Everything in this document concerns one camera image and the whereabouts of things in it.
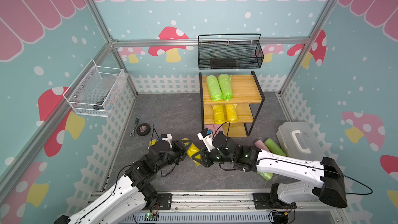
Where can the wooden three-tier shelf black frame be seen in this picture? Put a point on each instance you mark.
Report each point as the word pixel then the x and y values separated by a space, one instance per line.
pixel 247 95

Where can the pink trash bag roll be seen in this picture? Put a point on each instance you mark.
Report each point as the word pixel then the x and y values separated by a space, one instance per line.
pixel 218 128
pixel 261 145
pixel 210 127

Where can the white wire mesh basket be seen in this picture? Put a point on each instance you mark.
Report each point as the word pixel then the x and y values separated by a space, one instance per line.
pixel 96 90

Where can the black wire mesh basket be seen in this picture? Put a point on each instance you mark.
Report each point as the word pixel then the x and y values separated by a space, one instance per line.
pixel 230 51

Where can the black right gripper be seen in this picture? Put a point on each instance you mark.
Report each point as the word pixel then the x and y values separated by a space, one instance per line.
pixel 204 156

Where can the green trash bag roll floor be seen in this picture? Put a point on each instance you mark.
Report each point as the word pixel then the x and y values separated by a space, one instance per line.
pixel 267 176

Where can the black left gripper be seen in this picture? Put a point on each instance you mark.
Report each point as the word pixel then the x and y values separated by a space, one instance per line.
pixel 182 150

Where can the green handled ratchet wrench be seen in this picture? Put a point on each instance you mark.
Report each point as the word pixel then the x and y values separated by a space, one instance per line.
pixel 136 122

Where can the green circuit board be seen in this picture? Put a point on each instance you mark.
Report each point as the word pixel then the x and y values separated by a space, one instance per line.
pixel 151 217

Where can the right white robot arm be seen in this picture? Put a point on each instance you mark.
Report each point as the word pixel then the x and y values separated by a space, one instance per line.
pixel 314 179

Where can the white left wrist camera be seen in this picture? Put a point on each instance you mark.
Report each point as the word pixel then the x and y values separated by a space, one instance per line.
pixel 167 137

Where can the green trash bag roll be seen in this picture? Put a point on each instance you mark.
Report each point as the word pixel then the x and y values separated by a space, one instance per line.
pixel 214 88
pixel 274 148
pixel 225 85

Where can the yellow trash bag roll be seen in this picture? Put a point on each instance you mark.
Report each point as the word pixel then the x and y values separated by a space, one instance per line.
pixel 152 143
pixel 231 111
pixel 218 114
pixel 193 150

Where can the translucent plastic storage box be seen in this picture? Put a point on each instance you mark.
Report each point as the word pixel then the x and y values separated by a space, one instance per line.
pixel 298 141

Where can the black tape roll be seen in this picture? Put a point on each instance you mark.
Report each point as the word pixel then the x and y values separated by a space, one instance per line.
pixel 143 129

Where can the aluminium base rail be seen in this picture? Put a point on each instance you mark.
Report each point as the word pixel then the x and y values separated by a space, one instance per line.
pixel 235 207

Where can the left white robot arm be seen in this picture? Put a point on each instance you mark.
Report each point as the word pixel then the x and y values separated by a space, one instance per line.
pixel 133 191

